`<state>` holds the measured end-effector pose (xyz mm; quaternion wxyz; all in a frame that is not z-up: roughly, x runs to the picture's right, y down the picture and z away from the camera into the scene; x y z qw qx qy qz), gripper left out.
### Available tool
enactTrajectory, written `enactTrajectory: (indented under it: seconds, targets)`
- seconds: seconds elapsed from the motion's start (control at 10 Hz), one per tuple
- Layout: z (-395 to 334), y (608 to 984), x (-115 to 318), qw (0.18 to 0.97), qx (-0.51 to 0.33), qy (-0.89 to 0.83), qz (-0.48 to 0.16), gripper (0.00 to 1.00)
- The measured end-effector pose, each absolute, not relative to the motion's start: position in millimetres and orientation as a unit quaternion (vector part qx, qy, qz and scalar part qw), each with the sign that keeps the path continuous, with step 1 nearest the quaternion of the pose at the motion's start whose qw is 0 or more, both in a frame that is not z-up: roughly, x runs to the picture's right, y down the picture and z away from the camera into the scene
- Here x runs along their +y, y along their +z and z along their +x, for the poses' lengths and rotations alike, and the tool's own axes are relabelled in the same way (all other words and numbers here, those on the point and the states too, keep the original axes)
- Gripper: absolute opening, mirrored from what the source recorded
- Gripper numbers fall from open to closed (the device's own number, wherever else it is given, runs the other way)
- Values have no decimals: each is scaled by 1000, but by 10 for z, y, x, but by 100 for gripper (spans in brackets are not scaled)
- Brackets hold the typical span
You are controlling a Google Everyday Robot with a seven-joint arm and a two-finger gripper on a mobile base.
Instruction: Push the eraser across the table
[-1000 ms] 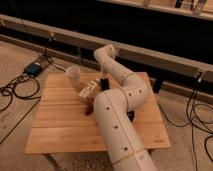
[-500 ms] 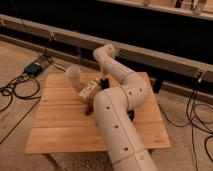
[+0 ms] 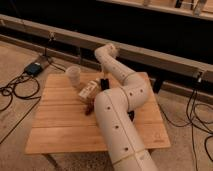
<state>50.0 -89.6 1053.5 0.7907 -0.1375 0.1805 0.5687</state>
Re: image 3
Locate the black power adapter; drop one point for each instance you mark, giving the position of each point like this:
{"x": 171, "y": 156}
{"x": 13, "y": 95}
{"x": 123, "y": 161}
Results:
{"x": 33, "y": 69}

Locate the black eraser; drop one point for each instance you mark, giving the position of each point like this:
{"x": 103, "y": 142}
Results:
{"x": 104, "y": 84}

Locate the long wooden beam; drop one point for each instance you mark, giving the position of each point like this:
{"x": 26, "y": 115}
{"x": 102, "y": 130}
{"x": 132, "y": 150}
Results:
{"x": 172, "y": 63}

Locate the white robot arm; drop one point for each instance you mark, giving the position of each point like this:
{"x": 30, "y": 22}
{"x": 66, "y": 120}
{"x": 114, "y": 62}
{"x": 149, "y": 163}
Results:
{"x": 125, "y": 146}

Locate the brown chocolate bar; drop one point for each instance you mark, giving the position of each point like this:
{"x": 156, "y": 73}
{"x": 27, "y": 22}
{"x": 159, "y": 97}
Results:
{"x": 89, "y": 109}

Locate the translucent plastic cup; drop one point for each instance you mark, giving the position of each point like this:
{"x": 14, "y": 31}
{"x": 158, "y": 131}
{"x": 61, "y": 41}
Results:
{"x": 73, "y": 73}

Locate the wooden table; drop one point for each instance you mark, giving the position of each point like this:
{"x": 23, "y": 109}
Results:
{"x": 61, "y": 125}

